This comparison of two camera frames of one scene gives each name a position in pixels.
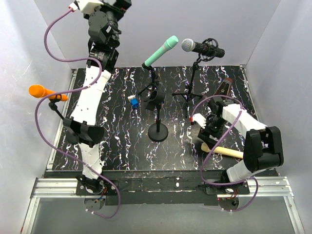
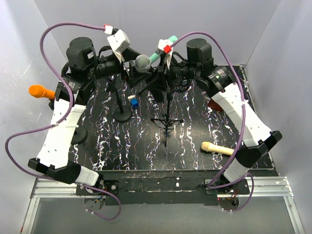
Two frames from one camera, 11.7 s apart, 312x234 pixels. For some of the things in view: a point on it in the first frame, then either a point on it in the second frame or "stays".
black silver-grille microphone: (189, 45) → (143, 64)
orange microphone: (38, 91) stays
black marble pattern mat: (146, 117) stays
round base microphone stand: (157, 132) → (122, 114)
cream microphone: (222, 150) stays
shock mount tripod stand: (190, 92) → (180, 85)
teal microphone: (169, 43) stays
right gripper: (204, 134) → (158, 82)
